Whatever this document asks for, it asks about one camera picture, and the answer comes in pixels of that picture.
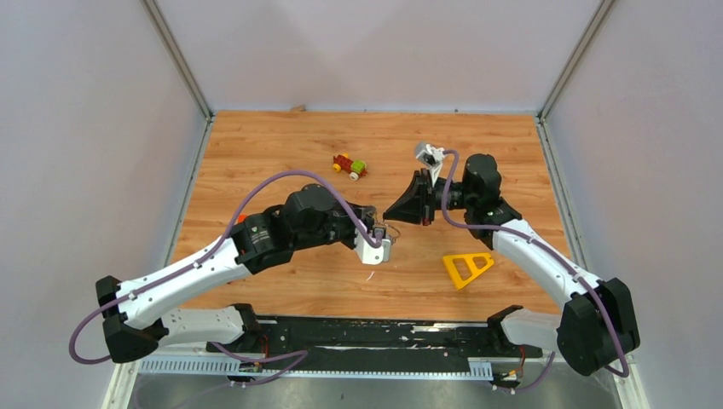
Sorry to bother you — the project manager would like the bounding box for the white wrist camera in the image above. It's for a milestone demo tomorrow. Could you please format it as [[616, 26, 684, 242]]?
[[414, 141, 446, 186], [354, 228, 392, 265]]

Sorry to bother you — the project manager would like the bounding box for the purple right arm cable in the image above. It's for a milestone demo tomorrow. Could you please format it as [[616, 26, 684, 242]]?
[[439, 148, 630, 378]]

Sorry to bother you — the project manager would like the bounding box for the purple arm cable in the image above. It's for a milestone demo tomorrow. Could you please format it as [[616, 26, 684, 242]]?
[[439, 148, 630, 378], [68, 169, 384, 366]]

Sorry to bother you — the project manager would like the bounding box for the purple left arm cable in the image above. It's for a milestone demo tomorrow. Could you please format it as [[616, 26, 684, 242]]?
[[68, 169, 384, 366]]

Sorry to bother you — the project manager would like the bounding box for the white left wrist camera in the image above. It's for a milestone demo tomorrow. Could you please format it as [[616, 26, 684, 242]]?
[[354, 228, 392, 265]]

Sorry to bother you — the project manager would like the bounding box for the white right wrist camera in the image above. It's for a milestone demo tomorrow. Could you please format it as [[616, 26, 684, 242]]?
[[414, 141, 446, 186]]

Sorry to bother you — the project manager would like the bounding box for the white slotted cable duct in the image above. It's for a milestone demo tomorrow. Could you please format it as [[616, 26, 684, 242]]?
[[138, 355, 495, 380]]

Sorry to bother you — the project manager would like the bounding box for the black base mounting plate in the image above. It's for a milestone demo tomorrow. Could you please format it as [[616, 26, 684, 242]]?
[[223, 314, 543, 358]]

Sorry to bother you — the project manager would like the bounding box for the large keyring with keys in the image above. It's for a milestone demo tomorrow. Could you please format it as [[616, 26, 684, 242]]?
[[380, 222, 401, 242]]

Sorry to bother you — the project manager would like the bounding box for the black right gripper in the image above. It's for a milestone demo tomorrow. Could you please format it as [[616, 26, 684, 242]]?
[[382, 167, 476, 227]]

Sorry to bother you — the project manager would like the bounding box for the red lego toy car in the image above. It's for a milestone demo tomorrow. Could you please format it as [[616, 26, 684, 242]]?
[[332, 153, 367, 181]]

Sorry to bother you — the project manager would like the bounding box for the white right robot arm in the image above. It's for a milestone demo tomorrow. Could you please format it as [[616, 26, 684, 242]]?
[[383, 150, 640, 377]]

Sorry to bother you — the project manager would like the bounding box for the yellow triangle block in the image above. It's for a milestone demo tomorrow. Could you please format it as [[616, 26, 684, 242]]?
[[442, 252, 495, 291]]

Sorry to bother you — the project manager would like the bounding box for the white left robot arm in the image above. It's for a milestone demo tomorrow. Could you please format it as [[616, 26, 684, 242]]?
[[95, 184, 391, 363]]

